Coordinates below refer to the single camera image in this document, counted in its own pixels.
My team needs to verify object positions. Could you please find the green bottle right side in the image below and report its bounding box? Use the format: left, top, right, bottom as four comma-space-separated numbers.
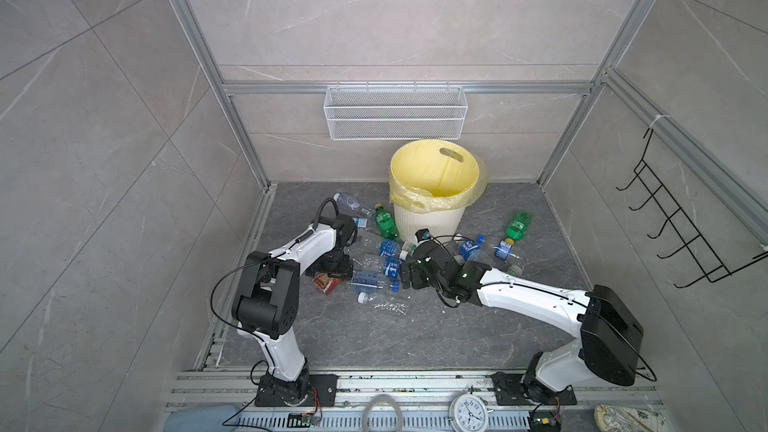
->
506, 211, 532, 242

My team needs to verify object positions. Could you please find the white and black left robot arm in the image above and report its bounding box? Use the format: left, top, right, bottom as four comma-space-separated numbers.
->
209, 197, 358, 404

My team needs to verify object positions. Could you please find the black wire hook rack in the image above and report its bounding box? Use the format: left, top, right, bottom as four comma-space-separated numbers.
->
615, 127, 767, 290

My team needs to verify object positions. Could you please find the white wire mesh basket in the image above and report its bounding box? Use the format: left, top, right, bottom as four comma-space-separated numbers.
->
323, 85, 468, 140

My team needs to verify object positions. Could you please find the clear tube loop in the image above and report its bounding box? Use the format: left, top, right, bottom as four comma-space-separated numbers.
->
361, 394, 405, 432

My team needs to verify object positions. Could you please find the blue label bottle right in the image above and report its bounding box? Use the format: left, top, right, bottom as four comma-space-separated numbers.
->
458, 239, 489, 264

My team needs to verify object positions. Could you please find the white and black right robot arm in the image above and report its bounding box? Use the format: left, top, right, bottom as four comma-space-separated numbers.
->
405, 240, 657, 404

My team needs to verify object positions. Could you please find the blue label bottle white cap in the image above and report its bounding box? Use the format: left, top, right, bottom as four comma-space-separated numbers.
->
355, 234, 416, 260

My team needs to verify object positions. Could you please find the clear bottle green label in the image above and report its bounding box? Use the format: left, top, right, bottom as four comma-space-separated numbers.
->
507, 264, 523, 277

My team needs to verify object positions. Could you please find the green bottle near bin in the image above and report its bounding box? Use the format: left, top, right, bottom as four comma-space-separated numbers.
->
374, 203, 399, 240

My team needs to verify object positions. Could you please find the crushed clear bottle white cap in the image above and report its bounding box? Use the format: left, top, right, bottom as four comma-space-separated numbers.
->
357, 290, 410, 317

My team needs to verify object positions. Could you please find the blue yellow label bottle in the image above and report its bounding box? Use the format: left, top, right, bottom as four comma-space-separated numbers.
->
493, 238, 518, 263

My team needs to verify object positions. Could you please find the white bin with yellow bag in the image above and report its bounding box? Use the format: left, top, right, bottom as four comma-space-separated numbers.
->
389, 139, 489, 243

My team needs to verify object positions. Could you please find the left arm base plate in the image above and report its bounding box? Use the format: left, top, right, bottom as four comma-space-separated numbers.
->
254, 374, 338, 408

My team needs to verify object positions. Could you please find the clear bottle blue cap bottom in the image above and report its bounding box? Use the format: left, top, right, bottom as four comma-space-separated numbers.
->
351, 271, 401, 293

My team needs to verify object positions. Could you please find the orange tea bottle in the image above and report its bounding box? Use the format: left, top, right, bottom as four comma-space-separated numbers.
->
313, 273, 340, 295

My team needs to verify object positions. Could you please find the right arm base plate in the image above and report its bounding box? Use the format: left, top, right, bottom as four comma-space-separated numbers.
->
489, 372, 577, 406

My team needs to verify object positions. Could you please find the white analog clock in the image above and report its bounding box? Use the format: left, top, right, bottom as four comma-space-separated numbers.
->
449, 393, 490, 432

